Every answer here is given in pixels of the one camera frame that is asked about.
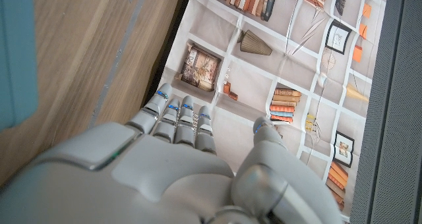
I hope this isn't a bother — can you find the dark grey perforated panel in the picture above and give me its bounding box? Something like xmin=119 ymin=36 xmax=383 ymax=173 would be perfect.
xmin=349 ymin=0 xmax=422 ymax=224

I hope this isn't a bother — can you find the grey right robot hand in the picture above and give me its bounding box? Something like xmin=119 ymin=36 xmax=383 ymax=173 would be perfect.
xmin=0 ymin=82 xmax=344 ymax=224

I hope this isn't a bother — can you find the printed bookshelf backdrop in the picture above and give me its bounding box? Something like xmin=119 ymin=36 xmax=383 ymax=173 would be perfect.
xmin=158 ymin=0 xmax=390 ymax=223

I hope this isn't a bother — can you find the teal soap box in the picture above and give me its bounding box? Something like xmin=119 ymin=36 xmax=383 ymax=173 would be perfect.
xmin=0 ymin=0 xmax=39 ymax=132

